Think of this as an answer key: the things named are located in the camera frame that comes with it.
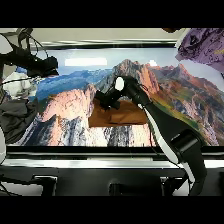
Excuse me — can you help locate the brown garment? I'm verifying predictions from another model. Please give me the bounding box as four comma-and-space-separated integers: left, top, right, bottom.
87, 97, 150, 129

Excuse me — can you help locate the white garment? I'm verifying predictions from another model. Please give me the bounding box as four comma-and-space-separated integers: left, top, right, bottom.
2, 71, 38, 101

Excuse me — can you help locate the purple garment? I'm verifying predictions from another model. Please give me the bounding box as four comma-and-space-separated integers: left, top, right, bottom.
175, 27, 224, 74

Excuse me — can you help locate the silver frame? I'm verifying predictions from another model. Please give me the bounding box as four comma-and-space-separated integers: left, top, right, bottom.
0, 150, 224, 197

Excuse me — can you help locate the dark grey garment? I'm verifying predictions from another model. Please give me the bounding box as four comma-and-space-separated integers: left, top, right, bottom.
0, 96, 42, 145

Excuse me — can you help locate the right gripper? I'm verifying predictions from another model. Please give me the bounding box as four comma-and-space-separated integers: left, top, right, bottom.
94, 88, 122, 112

